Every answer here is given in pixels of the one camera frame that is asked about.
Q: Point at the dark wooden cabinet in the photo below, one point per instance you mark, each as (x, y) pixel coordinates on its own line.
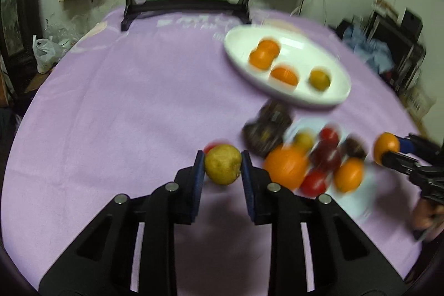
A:
(15, 25)

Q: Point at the small yellow fruit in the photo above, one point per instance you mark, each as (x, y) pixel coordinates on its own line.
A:
(304, 140)

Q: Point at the yellow-green pear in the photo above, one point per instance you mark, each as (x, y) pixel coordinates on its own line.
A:
(222, 164)

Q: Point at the pale round plate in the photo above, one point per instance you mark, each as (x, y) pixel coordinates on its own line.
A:
(364, 202)

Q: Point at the dark brown lumpy object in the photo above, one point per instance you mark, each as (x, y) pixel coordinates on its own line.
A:
(267, 129)

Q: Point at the black speaker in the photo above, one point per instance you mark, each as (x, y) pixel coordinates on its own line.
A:
(411, 23)

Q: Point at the medium orange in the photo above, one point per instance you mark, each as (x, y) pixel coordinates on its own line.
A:
(349, 174)

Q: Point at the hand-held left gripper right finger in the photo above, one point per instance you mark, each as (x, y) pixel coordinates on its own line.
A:
(247, 185)

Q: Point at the large orange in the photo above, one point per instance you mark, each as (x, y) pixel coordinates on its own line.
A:
(286, 166)

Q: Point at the small red fruit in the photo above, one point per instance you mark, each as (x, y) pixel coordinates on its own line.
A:
(210, 147)

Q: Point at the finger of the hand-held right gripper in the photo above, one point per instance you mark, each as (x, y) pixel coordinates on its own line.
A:
(408, 144)
(399, 161)

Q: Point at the blue cloth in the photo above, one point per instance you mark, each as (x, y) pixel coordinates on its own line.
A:
(371, 46)

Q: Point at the purple tablecloth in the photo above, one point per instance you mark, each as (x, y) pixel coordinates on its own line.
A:
(121, 108)

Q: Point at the red tomato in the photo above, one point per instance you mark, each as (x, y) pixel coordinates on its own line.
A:
(314, 183)
(329, 134)

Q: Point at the white plastic bag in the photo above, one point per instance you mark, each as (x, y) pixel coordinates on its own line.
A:
(47, 53)

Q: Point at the small orange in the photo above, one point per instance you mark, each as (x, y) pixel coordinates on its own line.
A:
(284, 75)
(270, 46)
(385, 146)
(261, 60)

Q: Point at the person's right hand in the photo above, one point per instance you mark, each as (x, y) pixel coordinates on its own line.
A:
(426, 219)

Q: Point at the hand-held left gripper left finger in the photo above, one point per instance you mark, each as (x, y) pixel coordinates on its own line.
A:
(199, 178)

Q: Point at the dark purple fruit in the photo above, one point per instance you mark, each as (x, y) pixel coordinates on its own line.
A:
(354, 147)

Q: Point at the yellow-orange citrus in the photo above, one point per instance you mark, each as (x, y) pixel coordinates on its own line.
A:
(319, 80)

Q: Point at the dark red apple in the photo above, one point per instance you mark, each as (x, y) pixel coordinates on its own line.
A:
(326, 157)

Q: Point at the white oval plate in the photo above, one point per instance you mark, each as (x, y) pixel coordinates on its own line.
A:
(312, 95)

